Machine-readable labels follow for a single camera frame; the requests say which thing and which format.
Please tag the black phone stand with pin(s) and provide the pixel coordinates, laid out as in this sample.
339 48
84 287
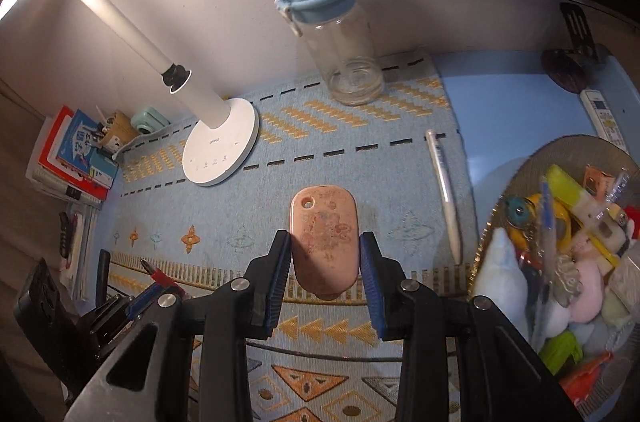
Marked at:
575 52

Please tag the white pen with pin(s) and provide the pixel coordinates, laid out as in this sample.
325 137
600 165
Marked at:
445 197

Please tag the ribbed glass plate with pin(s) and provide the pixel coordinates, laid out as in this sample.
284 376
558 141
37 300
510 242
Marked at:
500 187

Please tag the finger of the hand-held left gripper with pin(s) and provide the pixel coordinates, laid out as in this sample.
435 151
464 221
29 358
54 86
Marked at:
140 304

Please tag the blue pen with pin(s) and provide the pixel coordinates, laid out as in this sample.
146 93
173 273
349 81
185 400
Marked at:
547 217

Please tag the blue patterned table mat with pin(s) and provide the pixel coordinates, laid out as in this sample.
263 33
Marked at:
200 212

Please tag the white desk lamp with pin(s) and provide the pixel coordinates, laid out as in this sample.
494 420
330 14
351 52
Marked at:
220 147

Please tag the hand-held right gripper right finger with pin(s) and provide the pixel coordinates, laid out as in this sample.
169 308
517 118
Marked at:
371 287

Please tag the white paper stack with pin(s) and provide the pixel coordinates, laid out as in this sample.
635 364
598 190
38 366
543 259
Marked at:
85 252

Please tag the mint green plush toy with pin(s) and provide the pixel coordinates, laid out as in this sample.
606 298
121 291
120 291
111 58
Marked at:
617 314

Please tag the pink oval case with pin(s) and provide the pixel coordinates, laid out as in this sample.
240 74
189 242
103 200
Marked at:
325 242

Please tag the light blue whale plush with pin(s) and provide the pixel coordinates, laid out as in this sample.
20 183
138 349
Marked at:
500 277

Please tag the glass bottle with blue lid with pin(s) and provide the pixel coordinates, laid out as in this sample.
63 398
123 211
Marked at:
335 37

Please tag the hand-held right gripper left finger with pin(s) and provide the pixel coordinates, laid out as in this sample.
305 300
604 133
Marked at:
280 282

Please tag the red snack packet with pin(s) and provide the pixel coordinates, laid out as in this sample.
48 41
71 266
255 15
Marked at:
587 377

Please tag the yellow-green highlighter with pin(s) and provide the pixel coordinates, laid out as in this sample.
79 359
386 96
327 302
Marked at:
567 184

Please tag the brown pen holder cup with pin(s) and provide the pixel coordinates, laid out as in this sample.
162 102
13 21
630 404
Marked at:
117 132

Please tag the stack of books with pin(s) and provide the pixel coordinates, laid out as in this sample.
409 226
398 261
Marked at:
70 152

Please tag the red slim object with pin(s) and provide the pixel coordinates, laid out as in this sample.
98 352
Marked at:
162 276

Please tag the white remote control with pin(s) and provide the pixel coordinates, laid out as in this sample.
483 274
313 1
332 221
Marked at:
605 117

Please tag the yellow orange plastic toy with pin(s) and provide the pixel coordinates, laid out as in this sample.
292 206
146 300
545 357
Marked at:
562 217

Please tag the mint green instant camera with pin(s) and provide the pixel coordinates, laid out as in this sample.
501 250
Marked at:
150 120

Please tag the pink plush toy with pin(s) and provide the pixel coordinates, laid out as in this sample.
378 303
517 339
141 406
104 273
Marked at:
590 287

